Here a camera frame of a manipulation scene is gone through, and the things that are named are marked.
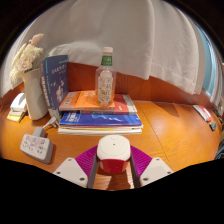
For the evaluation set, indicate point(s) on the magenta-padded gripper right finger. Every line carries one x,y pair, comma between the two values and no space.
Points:
156,170

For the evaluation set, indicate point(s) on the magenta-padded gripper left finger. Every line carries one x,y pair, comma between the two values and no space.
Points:
70,170

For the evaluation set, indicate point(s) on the red and white charger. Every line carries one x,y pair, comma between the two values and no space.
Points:
113,150

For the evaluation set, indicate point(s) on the white power strip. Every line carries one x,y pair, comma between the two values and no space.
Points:
36,146

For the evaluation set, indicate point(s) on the white flat book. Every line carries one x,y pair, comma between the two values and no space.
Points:
100,130

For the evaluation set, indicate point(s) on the blue flat book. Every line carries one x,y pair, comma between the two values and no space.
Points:
100,119

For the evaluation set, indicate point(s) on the black chair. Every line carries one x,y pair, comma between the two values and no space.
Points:
220,150

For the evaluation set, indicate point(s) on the small dark object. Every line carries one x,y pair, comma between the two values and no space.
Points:
212,126

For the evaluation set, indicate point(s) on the red book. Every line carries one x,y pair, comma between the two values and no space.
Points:
125,105

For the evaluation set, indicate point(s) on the yellow book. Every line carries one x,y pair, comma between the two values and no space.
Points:
15,116

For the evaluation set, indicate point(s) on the white ceramic vase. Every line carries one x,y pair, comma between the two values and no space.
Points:
35,100

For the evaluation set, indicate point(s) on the blue standing book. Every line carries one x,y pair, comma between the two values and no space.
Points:
56,80

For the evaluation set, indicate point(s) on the clear plastic drink bottle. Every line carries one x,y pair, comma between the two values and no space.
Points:
106,83

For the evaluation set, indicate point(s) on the white and pink flowers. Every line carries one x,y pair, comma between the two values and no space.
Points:
26,58

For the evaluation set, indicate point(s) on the white curtain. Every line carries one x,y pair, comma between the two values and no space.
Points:
133,33

